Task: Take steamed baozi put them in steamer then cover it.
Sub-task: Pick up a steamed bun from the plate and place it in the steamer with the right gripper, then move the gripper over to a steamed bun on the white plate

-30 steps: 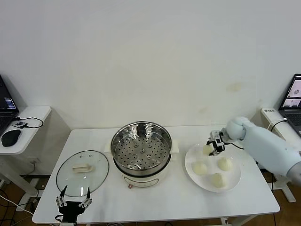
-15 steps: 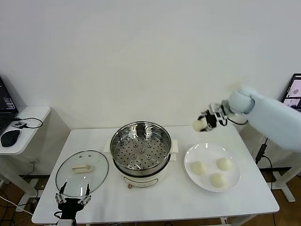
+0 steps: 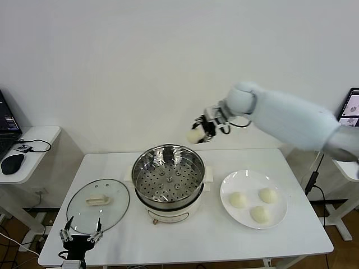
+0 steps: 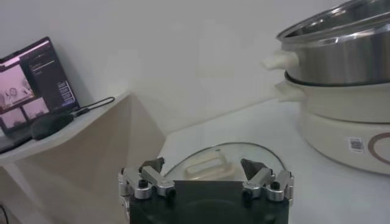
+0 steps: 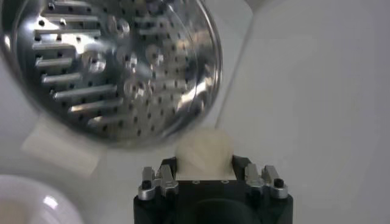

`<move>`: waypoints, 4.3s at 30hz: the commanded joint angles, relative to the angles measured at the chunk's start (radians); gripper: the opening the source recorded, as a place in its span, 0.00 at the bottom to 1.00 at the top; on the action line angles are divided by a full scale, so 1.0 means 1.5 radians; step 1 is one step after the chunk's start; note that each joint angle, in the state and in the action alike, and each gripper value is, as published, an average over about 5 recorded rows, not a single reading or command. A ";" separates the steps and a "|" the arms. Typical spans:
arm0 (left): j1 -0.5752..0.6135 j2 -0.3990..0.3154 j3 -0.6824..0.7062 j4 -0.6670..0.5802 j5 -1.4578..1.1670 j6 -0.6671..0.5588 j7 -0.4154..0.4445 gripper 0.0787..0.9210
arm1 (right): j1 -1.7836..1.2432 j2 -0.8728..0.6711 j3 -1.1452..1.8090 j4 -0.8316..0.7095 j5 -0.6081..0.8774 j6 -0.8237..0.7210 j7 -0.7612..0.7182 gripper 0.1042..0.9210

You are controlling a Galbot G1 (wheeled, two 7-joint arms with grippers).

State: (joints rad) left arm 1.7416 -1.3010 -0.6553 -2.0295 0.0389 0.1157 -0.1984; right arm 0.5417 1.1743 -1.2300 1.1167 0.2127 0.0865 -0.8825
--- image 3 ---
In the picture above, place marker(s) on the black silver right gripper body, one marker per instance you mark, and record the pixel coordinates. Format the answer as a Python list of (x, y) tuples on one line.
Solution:
[(214, 117)]

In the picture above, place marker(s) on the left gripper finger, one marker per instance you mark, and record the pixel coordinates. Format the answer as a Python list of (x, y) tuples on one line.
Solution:
[(96, 235), (65, 234)]

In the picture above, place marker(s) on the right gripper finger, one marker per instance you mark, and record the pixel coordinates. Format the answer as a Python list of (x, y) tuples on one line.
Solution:
[(200, 120), (209, 136)]

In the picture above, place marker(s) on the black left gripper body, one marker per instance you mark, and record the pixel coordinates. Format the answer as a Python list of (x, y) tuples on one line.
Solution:
[(78, 243)]

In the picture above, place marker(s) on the white steamed baozi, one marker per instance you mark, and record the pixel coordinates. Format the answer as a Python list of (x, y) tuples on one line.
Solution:
[(238, 200), (268, 195), (261, 214), (193, 137)]

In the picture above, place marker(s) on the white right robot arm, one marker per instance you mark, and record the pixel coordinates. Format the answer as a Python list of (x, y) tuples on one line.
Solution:
[(280, 117)]

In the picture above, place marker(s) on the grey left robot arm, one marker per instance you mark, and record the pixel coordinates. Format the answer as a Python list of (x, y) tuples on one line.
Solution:
[(71, 264)]

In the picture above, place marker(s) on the perforated steel steamer basket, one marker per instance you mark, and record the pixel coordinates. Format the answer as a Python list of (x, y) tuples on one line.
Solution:
[(168, 182)]

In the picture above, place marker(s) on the cream electric cooking pot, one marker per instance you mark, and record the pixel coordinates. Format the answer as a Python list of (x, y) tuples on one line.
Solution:
[(168, 214)]

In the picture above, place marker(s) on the white round plate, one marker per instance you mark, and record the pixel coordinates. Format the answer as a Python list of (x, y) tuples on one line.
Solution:
[(232, 215)]

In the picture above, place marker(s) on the black computer mouse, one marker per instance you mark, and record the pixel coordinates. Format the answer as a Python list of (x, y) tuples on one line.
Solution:
[(12, 164)]

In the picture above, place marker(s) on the small black hub box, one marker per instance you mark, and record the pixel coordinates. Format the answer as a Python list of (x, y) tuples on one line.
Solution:
[(23, 148)]

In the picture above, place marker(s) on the white side table with mouse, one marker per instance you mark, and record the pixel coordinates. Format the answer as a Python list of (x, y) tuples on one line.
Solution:
[(39, 131)]

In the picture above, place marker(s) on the black laptop dark screen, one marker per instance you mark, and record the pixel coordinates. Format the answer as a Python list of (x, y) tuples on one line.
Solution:
[(7, 120)]

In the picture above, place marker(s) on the white side table with label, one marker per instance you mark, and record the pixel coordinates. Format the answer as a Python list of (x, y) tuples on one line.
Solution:
[(333, 204)]

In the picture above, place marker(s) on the white wall socket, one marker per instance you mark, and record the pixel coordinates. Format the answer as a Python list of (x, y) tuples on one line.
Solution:
[(41, 192)]

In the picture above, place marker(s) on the grey laptop showing camera views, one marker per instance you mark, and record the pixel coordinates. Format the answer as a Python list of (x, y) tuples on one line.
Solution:
[(352, 106)]

